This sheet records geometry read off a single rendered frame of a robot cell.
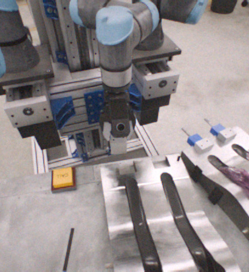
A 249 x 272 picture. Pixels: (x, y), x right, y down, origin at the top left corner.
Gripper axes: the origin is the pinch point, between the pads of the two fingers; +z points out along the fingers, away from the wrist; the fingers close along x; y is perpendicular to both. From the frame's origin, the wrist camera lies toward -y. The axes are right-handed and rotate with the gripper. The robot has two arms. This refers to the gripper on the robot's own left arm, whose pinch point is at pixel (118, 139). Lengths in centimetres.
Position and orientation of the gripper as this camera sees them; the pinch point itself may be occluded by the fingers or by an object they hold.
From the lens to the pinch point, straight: 69.5
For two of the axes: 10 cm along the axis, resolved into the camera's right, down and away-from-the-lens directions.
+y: -0.6, -7.6, 6.5
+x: -10.0, 0.5, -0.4
